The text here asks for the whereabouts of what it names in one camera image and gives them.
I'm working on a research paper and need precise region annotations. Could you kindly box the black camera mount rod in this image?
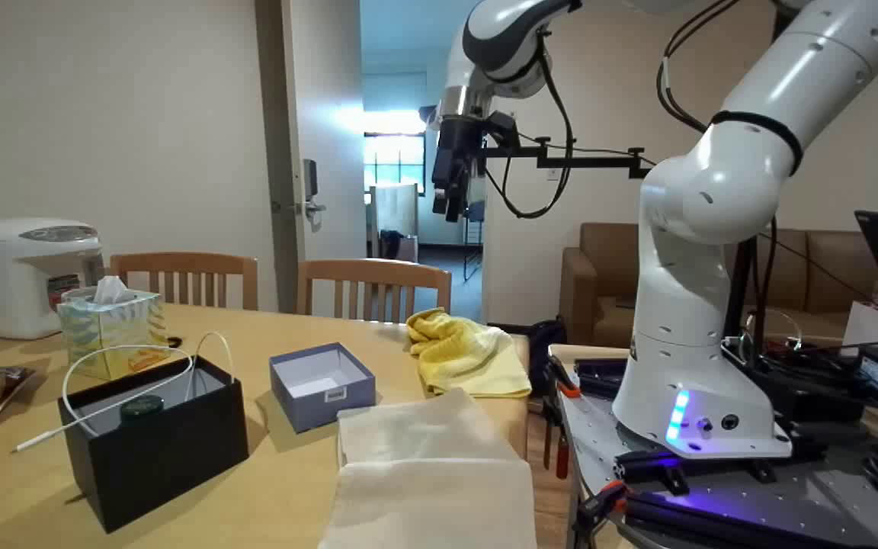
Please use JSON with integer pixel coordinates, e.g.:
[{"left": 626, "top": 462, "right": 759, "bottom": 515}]
[{"left": 479, "top": 135, "right": 655, "bottom": 184}]

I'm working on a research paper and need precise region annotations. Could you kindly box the white folded cloth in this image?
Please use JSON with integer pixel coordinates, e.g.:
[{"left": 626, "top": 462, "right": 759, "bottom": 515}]
[{"left": 318, "top": 387, "right": 541, "bottom": 549}]

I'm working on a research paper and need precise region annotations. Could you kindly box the blue-grey cardboard box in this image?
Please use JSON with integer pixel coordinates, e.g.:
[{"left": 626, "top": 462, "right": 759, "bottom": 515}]
[{"left": 268, "top": 342, "right": 379, "bottom": 436}]

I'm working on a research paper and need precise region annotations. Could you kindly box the yellow ribbed towel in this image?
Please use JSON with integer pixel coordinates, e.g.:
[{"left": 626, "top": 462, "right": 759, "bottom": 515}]
[{"left": 402, "top": 308, "right": 535, "bottom": 403}]

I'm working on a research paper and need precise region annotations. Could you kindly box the black box with pens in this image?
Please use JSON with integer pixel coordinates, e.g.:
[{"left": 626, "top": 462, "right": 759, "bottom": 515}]
[{"left": 8, "top": 330, "right": 254, "bottom": 538}]

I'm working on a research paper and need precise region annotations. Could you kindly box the black clamp red handle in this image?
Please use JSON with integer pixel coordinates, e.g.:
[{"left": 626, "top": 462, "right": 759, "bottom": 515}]
[{"left": 551, "top": 432, "right": 576, "bottom": 481}]

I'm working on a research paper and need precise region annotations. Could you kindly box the black clamp orange trigger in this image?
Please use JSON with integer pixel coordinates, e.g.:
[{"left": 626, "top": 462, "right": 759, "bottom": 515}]
[{"left": 570, "top": 472, "right": 635, "bottom": 534}]

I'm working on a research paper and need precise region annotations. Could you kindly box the wooden chair green seat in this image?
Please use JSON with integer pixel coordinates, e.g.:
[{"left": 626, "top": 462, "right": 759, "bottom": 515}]
[
  {"left": 107, "top": 249, "right": 261, "bottom": 314},
  {"left": 296, "top": 256, "right": 453, "bottom": 324}
]

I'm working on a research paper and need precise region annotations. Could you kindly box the brown sofa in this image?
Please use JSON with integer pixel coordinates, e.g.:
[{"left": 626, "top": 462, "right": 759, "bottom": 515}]
[{"left": 556, "top": 221, "right": 878, "bottom": 354}]

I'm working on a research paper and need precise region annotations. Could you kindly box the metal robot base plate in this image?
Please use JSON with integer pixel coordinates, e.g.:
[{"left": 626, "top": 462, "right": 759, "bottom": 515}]
[{"left": 556, "top": 349, "right": 878, "bottom": 549}]

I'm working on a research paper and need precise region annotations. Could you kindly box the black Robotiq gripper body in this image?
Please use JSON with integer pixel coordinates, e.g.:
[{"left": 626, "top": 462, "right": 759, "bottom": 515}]
[{"left": 428, "top": 113, "right": 489, "bottom": 207}]

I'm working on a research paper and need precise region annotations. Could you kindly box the white room door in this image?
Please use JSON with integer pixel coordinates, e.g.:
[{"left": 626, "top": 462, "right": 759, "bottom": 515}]
[{"left": 254, "top": 0, "right": 371, "bottom": 314}]

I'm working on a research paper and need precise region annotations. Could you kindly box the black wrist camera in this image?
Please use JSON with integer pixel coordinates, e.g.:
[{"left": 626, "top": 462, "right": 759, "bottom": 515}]
[{"left": 479, "top": 107, "right": 520, "bottom": 157}]

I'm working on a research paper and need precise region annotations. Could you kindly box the black clamp orange jaw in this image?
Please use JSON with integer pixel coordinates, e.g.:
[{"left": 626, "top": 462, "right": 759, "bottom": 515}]
[{"left": 545, "top": 357, "right": 616, "bottom": 403}]

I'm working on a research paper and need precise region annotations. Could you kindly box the white electric water boiler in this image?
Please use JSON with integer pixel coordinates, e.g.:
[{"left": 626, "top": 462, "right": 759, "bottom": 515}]
[{"left": 0, "top": 218, "right": 108, "bottom": 342}]

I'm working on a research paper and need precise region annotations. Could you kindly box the striped tissue box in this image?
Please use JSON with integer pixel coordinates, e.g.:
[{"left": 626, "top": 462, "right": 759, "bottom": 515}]
[{"left": 53, "top": 273, "right": 169, "bottom": 385}]

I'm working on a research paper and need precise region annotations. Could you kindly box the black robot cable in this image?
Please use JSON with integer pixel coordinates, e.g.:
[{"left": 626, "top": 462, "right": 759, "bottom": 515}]
[{"left": 481, "top": 43, "right": 580, "bottom": 222}]

